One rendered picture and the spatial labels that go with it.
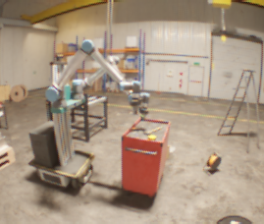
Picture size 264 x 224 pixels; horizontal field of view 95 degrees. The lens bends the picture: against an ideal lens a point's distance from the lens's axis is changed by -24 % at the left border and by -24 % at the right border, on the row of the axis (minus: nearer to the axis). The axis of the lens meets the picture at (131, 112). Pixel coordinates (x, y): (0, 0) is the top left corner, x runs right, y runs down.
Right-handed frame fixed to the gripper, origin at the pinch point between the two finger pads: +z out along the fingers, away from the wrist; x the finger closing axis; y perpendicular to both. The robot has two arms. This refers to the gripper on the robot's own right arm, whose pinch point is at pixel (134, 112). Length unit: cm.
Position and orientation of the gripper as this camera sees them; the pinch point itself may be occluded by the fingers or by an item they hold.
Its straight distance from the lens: 173.4
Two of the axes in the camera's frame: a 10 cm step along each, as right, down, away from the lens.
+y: -7.3, -2.0, 6.6
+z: -0.2, 9.6, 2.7
